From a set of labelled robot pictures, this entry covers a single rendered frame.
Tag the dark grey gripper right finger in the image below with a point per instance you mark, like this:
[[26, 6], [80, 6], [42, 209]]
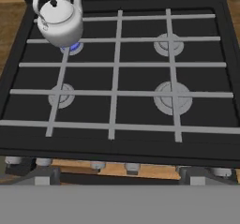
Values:
[[193, 174]]

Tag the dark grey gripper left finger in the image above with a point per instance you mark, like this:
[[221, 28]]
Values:
[[47, 175]]

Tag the white stove knob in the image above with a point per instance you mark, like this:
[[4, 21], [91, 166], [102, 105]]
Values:
[[43, 161], [97, 165], [13, 160], [220, 171], [132, 167]]

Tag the black stove with grey grates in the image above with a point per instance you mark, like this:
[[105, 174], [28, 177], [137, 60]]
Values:
[[137, 74]]

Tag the white kettle with black knob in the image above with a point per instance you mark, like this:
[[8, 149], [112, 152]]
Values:
[[61, 23]]

